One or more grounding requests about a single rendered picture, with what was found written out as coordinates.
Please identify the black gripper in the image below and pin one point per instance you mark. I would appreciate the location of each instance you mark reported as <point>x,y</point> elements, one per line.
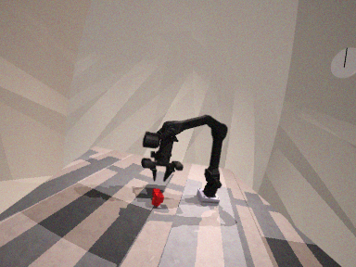
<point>163,159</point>

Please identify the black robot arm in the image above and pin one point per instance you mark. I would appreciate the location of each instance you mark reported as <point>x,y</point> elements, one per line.
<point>165,137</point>

